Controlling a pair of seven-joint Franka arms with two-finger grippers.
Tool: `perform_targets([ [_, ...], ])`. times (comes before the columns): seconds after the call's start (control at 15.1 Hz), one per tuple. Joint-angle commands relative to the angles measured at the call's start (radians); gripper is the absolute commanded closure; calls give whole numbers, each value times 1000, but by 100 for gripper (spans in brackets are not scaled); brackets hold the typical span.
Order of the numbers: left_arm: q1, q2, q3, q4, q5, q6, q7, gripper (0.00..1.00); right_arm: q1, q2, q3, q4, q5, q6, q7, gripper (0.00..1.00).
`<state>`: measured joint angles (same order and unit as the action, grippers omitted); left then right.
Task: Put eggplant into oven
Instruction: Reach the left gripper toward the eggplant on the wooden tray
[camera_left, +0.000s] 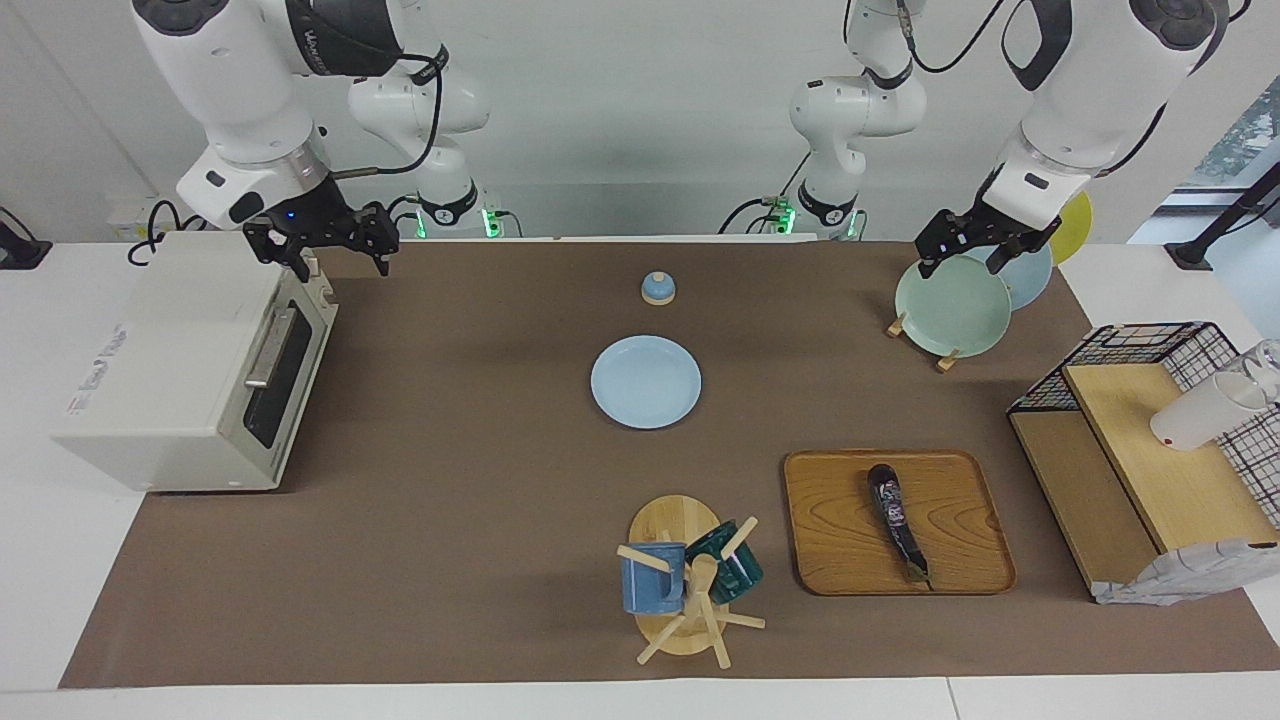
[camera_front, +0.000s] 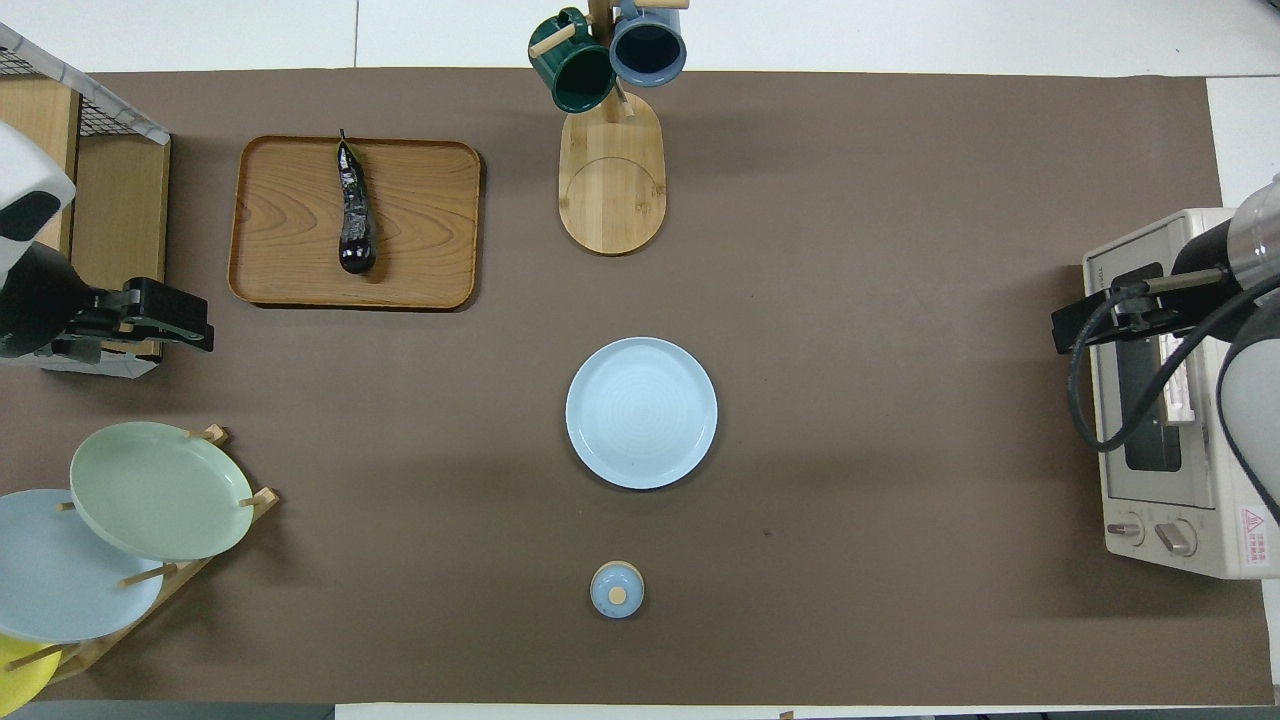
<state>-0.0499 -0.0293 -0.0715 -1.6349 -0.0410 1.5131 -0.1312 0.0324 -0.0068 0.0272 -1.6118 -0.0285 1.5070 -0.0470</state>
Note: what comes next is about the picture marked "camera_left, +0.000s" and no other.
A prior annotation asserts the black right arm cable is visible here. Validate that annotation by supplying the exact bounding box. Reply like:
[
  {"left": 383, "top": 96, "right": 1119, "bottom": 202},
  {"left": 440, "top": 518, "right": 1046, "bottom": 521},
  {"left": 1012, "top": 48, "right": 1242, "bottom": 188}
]
[{"left": 285, "top": 40, "right": 446, "bottom": 181}]

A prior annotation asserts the wire and wood shelf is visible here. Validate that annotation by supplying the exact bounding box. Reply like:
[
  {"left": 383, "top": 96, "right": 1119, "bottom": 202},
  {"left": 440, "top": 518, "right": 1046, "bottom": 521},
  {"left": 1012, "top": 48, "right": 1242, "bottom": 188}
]
[{"left": 1007, "top": 321, "right": 1280, "bottom": 606}]

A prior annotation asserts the white cup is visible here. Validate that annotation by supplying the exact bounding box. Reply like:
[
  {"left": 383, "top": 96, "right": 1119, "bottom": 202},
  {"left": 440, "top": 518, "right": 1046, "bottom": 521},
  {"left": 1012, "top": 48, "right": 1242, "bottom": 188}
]
[{"left": 1150, "top": 370, "right": 1269, "bottom": 451}]

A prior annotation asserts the wooden plate rack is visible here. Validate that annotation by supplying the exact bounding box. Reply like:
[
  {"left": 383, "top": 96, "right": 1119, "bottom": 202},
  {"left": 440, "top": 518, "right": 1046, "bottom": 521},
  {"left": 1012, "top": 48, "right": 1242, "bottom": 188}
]
[{"left": 886, "top": 312, "right": 961, "bottom": 373}]

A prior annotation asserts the wooden serving tray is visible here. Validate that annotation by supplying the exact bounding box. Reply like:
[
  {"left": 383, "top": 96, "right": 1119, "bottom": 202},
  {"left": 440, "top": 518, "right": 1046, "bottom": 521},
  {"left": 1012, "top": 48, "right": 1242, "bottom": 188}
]
[{"left": 783, "top": 449, "right": 1018, "bottom": 597}]

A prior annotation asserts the blue ceramic mug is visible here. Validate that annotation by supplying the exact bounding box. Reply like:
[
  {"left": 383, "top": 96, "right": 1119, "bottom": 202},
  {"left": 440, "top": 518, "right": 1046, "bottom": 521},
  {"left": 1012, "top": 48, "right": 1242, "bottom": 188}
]
[{"left": 620, "top": 543, "right": 688, "bottom": 615}]

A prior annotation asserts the dark purple eggplant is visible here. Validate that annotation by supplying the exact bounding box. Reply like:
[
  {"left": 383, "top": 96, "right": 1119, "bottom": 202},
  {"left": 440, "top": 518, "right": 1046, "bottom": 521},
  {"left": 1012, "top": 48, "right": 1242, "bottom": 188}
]
[{"left": 866, "top": 463, "right": 934, "bottom": 591}]

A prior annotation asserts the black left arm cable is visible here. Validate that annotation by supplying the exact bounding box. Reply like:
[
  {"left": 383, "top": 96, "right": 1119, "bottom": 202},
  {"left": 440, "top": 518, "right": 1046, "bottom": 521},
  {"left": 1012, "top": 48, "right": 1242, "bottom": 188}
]
[{"left": 895, "top": 0, "right": 1251, "bottom": 181}]

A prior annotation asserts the light blue racked plate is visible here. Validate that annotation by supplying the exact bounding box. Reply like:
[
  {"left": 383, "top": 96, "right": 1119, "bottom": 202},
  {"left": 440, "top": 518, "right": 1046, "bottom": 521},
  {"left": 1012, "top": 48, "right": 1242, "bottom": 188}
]
[{"left": 965, "top": 245, "right": 1054, "bottom": 311}]

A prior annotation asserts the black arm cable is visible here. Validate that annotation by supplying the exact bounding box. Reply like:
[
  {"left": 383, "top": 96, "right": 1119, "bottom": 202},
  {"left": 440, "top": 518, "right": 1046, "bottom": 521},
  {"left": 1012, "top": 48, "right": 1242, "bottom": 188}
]
[
  {"left": 895, "top": 0, "right": 1251, "bottom": 181},
  {"left": 285, "top": 40, "right": 446, "bottom": 181}
]

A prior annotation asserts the pale green plate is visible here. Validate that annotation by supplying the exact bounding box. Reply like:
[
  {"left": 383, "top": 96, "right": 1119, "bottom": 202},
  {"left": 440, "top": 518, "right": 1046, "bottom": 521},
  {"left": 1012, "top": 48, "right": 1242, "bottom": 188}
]
[{"left": 894, "top": 255, "right": 1013, "bottom": 359}]

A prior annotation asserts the brown table mat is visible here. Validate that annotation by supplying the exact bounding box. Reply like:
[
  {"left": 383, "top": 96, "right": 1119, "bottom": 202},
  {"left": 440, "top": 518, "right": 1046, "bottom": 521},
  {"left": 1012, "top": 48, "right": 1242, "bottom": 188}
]
[{"left": 58, "top": 240, "right": 1280, "bottom": 689}]

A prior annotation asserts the cream toaster oven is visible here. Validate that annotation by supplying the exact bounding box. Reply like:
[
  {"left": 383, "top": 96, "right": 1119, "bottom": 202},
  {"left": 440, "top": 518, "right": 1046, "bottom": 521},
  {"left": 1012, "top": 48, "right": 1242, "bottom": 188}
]
[{"left": 52, "top": 232, "right": 339, "bottom": 493}]

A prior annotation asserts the yellow plate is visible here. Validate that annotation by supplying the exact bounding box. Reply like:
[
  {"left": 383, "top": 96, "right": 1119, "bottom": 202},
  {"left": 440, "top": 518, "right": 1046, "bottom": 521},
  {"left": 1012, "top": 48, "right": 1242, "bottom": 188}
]
[{"left": 1050, "top": 192, "right": 1094, "bottom": 266}]

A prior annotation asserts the black angled stand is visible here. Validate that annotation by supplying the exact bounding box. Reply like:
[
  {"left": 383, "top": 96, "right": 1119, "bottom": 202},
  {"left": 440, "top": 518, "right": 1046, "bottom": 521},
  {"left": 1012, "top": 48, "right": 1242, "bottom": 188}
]
[{"left": 1165, "top": 160, "right": 1280, "bottom": 271}]

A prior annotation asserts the wooden mug tree stand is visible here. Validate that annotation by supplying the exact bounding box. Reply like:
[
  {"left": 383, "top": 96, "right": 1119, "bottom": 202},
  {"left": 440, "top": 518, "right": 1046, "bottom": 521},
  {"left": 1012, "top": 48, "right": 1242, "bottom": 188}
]
[{"left": 616, "top": 494, "right": 767, "bottom": 669}]

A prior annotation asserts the curled black cable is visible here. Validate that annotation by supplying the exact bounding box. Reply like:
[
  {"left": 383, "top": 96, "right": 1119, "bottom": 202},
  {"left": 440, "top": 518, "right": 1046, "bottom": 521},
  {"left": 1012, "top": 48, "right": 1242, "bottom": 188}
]
[{"left": 128, "top": 200, "right": 208, "bottom": 266}]

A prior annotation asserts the glass oven door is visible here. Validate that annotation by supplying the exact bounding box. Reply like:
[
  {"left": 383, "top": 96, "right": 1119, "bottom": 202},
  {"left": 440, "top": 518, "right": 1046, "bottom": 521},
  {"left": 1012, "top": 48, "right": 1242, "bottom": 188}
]
[{"left": 222, "top": 290, "right": 336, "bottom": 486}]

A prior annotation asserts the clear glass cup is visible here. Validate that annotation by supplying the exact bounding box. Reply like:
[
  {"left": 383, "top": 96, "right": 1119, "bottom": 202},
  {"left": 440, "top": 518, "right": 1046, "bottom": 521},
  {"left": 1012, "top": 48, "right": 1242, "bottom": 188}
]
[{"left": 1243, "top": 338, "right": 1280, "bottom": 401}]

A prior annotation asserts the dark green ceramic mug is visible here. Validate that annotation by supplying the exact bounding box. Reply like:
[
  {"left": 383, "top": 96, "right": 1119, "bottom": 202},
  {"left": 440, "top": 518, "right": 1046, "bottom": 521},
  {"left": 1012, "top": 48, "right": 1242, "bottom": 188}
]
[{"left": 685, "top": 520, "right": 764, "bottom": 604}]

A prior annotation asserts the black desk clamp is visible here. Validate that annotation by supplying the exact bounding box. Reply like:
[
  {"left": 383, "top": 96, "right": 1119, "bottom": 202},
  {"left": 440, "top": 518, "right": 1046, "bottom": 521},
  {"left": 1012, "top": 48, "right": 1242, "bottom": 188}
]
[{"left": 0, "top": 207, "right": 53, "bottom": 271}]

